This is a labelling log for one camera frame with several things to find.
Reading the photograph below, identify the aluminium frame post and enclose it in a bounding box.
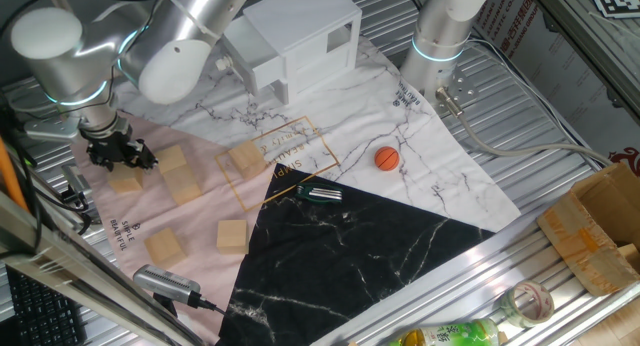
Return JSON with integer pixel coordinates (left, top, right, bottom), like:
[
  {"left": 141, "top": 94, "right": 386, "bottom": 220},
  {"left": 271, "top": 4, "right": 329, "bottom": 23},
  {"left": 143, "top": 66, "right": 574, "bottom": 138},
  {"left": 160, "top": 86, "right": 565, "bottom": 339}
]
[{"left": 0, "top": 190, "right": 206, "bottom": 346}]

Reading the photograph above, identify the silver depth camera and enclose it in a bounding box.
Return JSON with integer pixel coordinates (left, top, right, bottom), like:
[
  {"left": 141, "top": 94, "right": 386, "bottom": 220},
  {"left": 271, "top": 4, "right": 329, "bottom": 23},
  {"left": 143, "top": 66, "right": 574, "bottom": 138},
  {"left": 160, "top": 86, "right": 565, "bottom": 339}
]
[{"left": 132, "top": 264, "right": 202, "bottom": 307}]

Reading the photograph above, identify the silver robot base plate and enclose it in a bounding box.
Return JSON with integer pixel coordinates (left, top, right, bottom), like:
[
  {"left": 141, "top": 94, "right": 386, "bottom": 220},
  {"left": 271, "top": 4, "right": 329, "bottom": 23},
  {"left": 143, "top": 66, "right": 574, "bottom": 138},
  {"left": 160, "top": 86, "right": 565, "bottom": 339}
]
[{"left": 424, "top": 68, "right": 480, "bottom": 112}]

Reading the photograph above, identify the black keyboard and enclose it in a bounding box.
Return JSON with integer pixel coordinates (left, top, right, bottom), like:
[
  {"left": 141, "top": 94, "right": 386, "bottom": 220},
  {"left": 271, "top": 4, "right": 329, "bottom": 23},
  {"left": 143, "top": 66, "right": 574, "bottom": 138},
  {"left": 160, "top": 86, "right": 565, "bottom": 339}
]
[{"left": 4, "top": 265, "right": 89, "bottom": 346}]

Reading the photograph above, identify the black white marker board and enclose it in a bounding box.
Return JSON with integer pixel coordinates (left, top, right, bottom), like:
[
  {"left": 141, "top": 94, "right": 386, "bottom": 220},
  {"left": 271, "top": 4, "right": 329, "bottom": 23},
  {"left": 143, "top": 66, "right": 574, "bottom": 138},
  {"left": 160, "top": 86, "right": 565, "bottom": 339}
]
[{"left": 587, "top": 0, "right": 640, "bottom": 20}]

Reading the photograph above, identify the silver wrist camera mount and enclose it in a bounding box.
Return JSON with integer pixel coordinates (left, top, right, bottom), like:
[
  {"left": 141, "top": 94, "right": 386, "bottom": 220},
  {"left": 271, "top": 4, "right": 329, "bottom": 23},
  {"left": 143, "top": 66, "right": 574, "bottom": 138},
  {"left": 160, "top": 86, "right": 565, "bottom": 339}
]
[{"left": 23, "top": 116, "right": 82, "bottom": 141}]

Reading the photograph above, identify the green tea bottle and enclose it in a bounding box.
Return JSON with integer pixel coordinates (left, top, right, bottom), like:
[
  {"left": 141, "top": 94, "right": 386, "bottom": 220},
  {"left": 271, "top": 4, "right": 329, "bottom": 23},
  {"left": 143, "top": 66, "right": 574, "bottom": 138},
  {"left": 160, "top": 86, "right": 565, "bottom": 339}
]
[{"left": 387, "top": 318, "right": 501, "bottom": 346}]

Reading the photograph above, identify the orange pole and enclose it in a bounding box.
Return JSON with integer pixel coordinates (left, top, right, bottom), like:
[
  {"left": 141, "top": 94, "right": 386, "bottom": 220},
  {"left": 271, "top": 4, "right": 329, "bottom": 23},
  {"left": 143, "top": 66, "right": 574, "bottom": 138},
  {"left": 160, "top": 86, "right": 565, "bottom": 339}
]
[{"left": 0, "top": 135, "right": 30, "bottom": 212}]

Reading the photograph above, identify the white plastic drawer cabinet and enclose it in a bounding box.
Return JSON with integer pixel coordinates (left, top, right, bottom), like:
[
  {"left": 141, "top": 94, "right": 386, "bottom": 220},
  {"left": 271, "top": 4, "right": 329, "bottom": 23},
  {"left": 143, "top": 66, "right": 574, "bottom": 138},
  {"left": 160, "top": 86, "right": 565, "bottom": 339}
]
[{"left": 242, "top": 0, "right": 363, "bottom": 106}]

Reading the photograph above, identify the gray robot cable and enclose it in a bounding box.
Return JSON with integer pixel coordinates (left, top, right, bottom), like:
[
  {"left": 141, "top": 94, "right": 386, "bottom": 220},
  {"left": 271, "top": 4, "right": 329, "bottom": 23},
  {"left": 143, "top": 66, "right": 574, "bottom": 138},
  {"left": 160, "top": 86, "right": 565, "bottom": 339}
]
[{"left": 434, "top": 85, "right": 614, "bottom": 168}]

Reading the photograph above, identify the plain wooden cube block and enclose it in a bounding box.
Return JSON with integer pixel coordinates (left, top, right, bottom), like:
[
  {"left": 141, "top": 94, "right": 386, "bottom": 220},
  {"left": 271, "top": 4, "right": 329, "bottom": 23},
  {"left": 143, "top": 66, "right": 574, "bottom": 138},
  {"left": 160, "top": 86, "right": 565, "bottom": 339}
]
[
  {"left": 227, "top": 139, "right": 268, "bottom": 181},
  {"left": 215, "top": 218, "right": 250, "bottom": 256},
  {"left": 143, "top": 227, "right": 189, "bottom": 271},
  {"left": 107, "top": 163, "right": 145, "bottom": 195},
  {"left": 163, "top": 164, "right": 204, "bottom": 206},
  {"left": 156, "top": 144, "right": 189, "bottom": 176}
]

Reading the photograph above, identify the green holder with silver bits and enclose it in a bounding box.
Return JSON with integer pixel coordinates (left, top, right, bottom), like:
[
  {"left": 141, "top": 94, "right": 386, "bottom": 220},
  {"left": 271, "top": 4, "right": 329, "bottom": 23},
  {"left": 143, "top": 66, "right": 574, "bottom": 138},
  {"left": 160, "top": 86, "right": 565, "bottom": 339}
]
[{"left": 294, "top": 183, "right": 345, "bottom": 204}]

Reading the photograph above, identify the clear tape roll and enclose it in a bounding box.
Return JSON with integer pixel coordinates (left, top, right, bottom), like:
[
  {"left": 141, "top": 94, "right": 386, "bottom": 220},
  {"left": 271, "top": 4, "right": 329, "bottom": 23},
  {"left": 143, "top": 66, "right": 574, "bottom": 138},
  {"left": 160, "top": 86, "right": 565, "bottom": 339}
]
[{"left": 499, "top": 279, "right": 556, "bottom": 330}]

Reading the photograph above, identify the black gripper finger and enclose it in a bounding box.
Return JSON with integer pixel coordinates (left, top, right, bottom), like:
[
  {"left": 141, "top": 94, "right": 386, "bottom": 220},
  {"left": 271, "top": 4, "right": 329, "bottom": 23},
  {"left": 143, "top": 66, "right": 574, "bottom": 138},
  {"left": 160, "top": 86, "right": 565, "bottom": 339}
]
[
  {"left": 86, "top": 144, "right": 113, "bottom": 173},
  {"left": 129, "top": 140, "right": 159, "bottom": 171}
]

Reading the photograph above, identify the marble pink black cloth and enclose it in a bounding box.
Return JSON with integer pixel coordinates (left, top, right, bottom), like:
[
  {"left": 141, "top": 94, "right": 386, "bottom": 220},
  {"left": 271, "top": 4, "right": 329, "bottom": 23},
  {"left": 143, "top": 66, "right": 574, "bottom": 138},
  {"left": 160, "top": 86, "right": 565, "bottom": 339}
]
[{"left": 68, "top": 33, "right": 522, "bottom": 346}]

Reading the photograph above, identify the brown cardboard box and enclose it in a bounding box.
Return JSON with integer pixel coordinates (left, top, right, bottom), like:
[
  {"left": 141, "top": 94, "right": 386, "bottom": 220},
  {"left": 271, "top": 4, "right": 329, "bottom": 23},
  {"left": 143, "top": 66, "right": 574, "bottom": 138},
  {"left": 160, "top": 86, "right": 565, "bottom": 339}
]
[{"left": 535, "top": 161, "right": 640, "bottom": 297}]

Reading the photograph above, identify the small orange basketball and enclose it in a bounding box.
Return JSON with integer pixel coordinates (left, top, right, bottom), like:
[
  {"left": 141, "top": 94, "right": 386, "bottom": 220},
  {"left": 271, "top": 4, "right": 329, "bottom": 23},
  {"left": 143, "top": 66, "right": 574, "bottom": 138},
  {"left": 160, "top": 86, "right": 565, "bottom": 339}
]
[{"left": 374, "top": 145, "right": 401, "bottom": 173}]

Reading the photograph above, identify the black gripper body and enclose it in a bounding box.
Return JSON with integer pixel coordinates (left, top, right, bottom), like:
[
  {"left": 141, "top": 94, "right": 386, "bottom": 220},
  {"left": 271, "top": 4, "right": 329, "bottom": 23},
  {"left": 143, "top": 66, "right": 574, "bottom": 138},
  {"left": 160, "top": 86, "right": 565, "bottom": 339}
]
[{"left": 91, "top": 125, "right": 135, "bottom": 161}]

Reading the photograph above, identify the white cable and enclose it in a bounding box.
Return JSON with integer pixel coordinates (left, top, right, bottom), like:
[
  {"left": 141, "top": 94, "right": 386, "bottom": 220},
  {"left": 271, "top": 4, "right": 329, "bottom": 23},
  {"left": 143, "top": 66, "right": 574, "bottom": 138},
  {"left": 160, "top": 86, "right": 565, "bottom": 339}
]
[{"left": 467, "top": 39, "right": 604, "bottom": 163}]

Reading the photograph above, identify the white sheet with red print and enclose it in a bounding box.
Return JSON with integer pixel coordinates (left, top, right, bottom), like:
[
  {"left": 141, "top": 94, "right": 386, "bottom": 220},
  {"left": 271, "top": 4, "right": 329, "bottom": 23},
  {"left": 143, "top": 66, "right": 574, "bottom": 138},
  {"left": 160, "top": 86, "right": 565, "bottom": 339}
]
[{"left": 472, "top": 0, "right": 640, "bottom": 165}]

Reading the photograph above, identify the aluminium frame beam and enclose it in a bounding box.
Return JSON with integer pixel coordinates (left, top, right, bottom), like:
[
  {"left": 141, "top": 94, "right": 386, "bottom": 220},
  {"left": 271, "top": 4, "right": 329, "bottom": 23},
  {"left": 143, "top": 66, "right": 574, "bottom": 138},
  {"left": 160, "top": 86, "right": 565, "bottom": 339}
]
[{"left": 524, "top": 0, "right": 640, "bottom": 120}]

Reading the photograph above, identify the small gray clamped device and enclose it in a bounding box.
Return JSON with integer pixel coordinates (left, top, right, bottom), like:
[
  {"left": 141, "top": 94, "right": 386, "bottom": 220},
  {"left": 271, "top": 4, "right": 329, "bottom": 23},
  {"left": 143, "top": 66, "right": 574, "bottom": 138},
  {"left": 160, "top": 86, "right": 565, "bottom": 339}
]
[{"left": 60, "top": 164, "right": 95, "bottom": 210}]

